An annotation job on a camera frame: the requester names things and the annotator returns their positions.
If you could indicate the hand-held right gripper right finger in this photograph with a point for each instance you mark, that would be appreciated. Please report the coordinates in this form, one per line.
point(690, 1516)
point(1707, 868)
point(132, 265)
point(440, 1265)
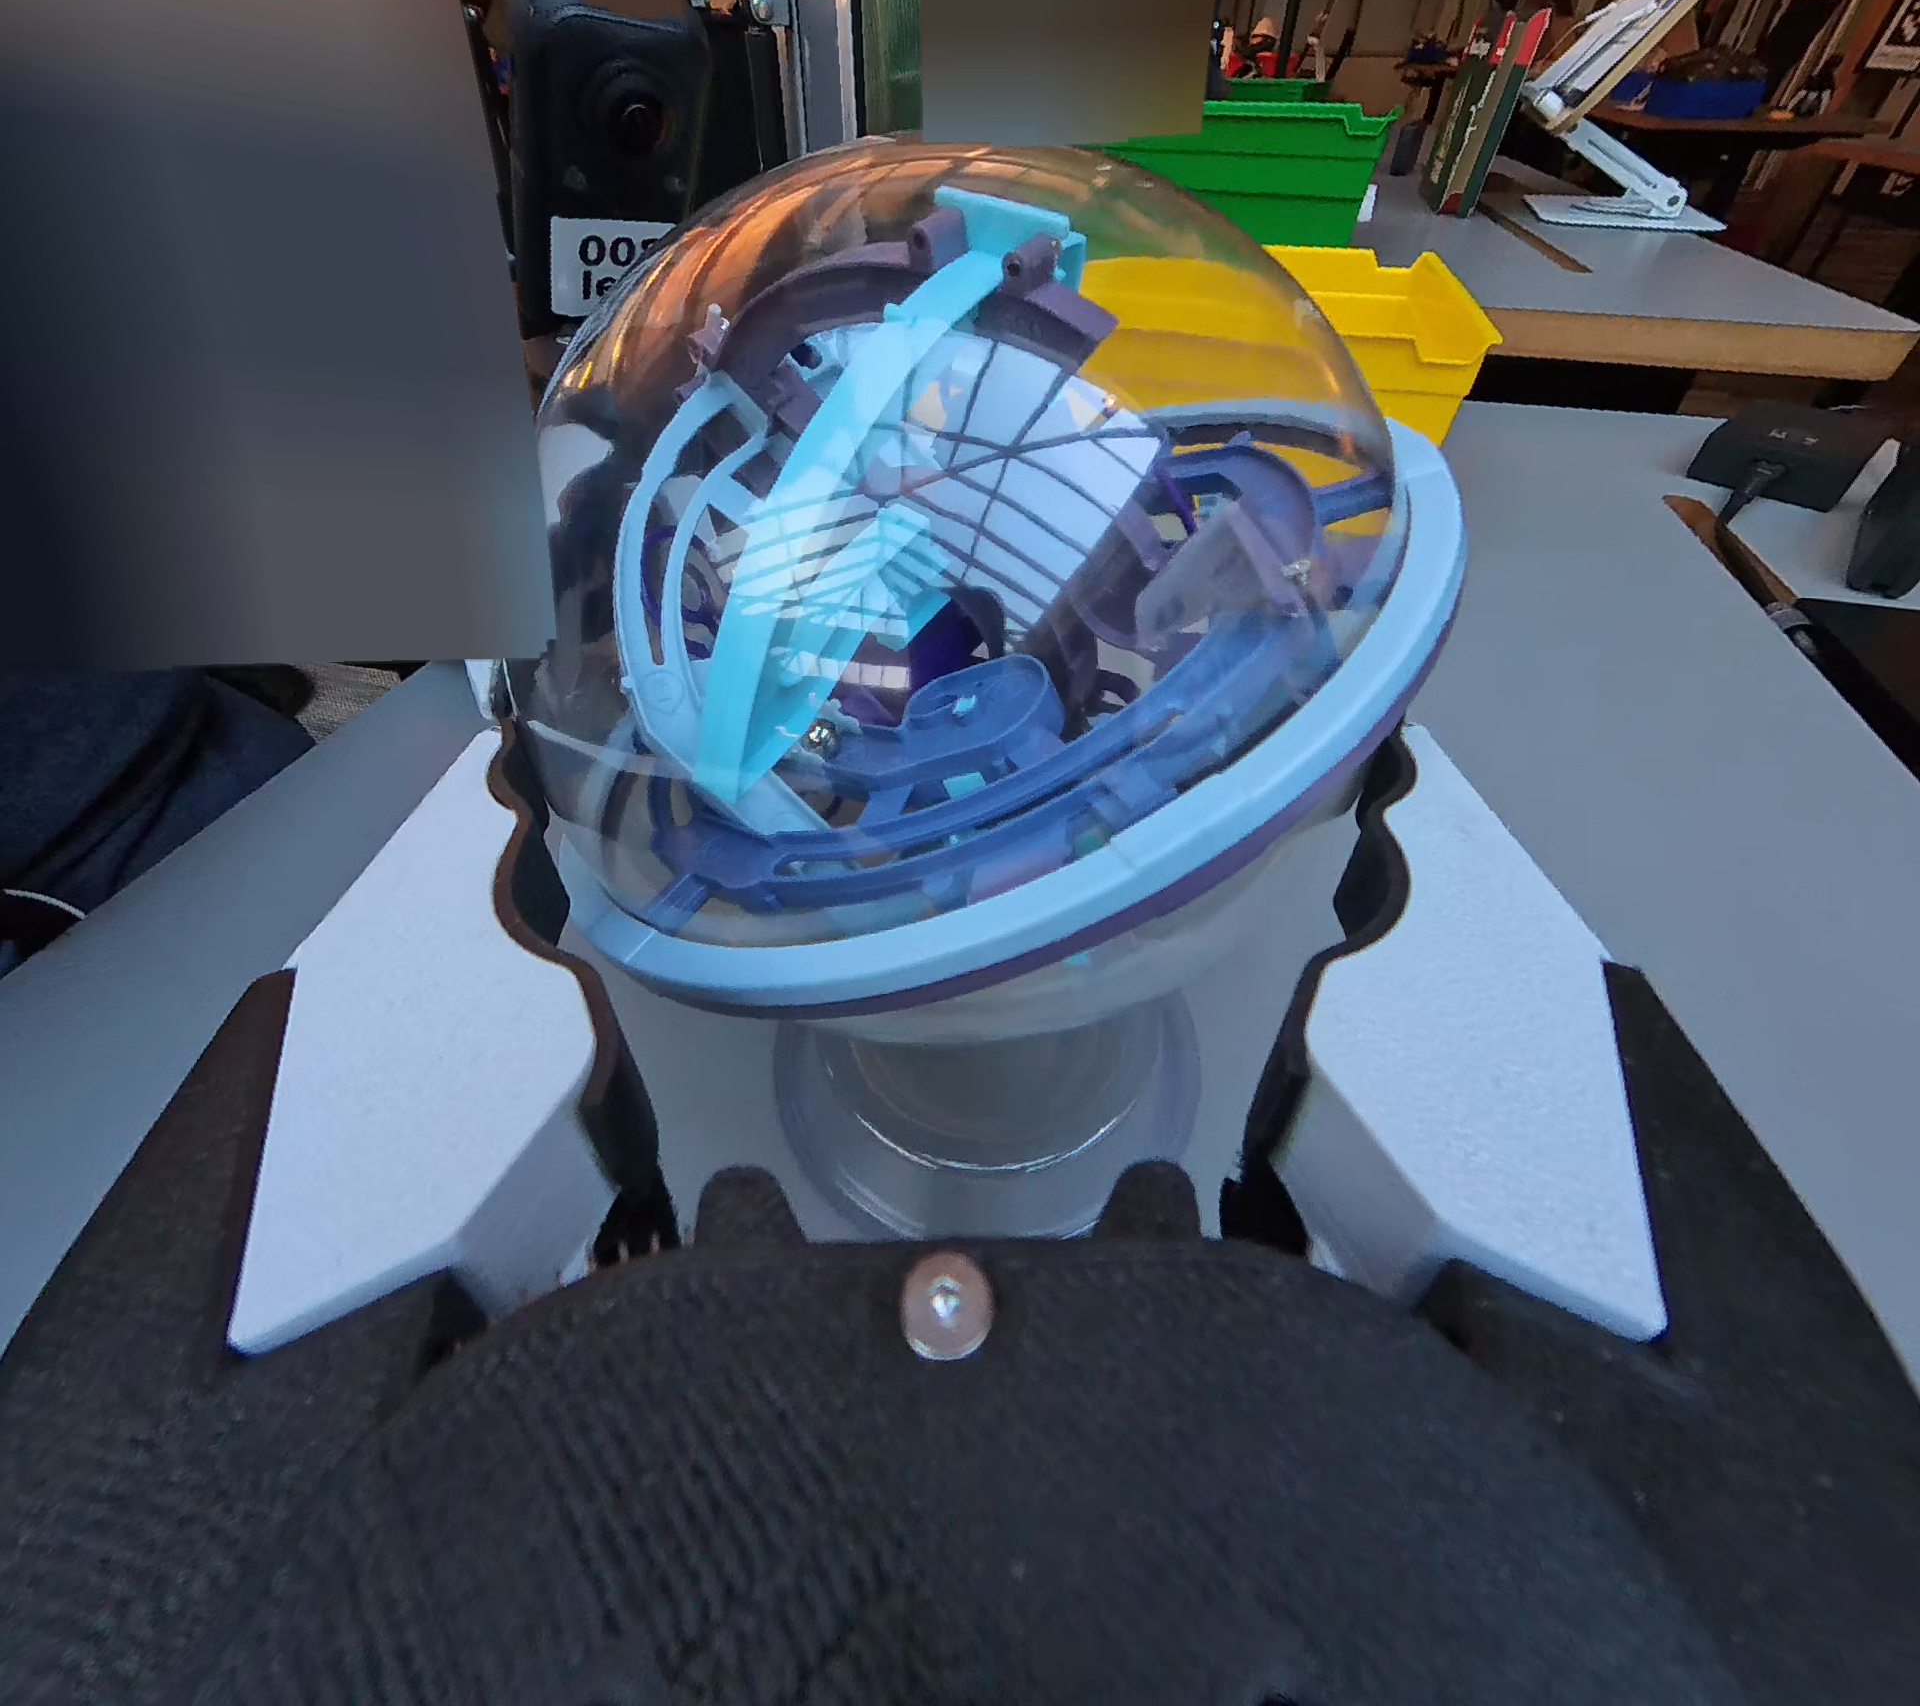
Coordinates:
point(1479, 1060)

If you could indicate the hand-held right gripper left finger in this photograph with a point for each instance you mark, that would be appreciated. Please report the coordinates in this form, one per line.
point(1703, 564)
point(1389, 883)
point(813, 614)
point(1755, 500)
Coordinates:
point(391, 1060)

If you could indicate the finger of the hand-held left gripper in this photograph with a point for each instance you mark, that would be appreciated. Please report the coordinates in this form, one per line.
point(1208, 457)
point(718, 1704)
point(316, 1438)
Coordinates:
point(489, 691)

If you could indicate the clear plastic maze ball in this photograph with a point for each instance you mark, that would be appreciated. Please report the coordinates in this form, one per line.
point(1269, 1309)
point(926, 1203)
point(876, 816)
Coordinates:
point(974, 627)

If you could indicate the clear plastic ball stand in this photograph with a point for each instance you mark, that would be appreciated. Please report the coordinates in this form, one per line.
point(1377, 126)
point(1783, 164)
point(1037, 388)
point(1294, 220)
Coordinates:
point(974, 1137)

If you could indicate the person's leg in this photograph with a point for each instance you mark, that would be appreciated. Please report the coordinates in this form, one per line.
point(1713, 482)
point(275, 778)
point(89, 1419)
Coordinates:
point(135, 791)

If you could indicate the black desk mat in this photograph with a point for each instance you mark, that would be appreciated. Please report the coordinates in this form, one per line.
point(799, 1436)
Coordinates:
point(1874, 657)

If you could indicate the green storage bin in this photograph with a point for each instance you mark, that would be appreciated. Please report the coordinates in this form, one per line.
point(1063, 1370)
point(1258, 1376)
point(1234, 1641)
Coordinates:
point(1260, 168)

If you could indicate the black power adapter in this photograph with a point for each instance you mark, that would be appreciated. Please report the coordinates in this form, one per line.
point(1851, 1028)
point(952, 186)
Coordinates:
point(1785, 455)
point(1891, 536)

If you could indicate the yellow storage bin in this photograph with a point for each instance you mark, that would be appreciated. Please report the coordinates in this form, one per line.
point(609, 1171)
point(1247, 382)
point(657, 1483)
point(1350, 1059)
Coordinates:
point(1410, 340)

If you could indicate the green and red book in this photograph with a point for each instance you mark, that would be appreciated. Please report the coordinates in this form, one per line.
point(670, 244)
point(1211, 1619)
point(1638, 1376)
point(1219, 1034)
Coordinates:
point(1479, 125)

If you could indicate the wooden board document stand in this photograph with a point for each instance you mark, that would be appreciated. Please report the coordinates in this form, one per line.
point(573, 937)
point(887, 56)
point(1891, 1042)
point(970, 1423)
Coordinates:
point(1621, 184)

